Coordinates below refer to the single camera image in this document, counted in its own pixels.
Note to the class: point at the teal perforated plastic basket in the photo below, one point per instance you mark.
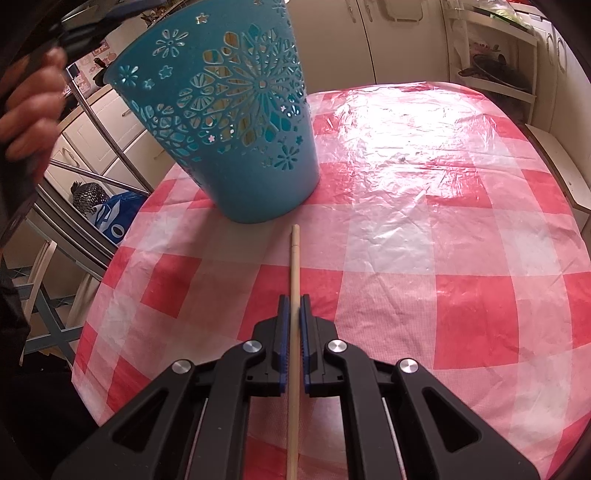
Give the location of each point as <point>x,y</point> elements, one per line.
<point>220,87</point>

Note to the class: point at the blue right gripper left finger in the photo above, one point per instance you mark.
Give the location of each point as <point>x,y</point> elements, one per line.
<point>281,342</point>

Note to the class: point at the white rolling kitchen cart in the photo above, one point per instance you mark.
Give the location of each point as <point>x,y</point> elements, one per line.
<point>494,50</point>

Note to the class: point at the red white checkered tablecloth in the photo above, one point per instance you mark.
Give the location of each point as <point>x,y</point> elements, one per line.
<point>436,232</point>

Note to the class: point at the person's left hand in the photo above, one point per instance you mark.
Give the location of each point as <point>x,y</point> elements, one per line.
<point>30,124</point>

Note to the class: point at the blue white plastic bag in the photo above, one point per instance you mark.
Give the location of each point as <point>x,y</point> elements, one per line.
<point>114,217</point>

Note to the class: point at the white bag holder on cabinet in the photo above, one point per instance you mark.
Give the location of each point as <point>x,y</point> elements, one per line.
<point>406,11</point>

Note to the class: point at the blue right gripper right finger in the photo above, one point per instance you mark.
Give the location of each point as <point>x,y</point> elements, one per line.
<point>309,343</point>

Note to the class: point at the broom with metal handle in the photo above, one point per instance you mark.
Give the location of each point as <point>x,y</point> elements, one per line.
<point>98,177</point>

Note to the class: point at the wooden chopstick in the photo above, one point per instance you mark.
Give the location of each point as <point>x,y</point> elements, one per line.
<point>294,363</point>

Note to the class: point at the small white wooden stool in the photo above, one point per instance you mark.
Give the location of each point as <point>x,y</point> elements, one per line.
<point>569,177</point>

